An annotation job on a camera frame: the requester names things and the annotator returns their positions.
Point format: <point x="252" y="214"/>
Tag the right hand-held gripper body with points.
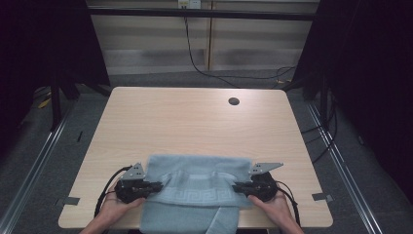
<point x="263" y="187"/>

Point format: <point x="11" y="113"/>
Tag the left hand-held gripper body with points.
<point x="131" y="190"/>

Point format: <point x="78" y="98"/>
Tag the light blue towel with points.
<point x="195" y="208"/>

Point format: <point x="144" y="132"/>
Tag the person's right hand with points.
<point x="274" y="209"/>

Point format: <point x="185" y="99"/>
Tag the person's left hand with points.
<point x="115" y="209"/>

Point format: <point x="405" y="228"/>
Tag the grey tape piece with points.
<point x="71" y="201"/>
<point x="322" y="197"/>

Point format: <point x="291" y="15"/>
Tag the black table grommet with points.
<point x="233" y="101"/>

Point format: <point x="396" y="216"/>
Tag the black metal stand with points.
<point x="56" y="107"/>

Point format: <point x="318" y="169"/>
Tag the yellow floor item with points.
<point x="45" y="103"/>

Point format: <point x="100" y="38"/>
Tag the black curtain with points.
<point x="367" y="81"/>
<point x="42" y="48"/>

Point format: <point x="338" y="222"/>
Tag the black horizontal bar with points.
<point x="201" y="13"/>

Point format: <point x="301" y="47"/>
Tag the metal floor rail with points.
<point x="29" y="172"/>
<point x="347" y="169"/>

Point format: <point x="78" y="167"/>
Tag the white wall outlet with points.
<point x="189" y="4"/>

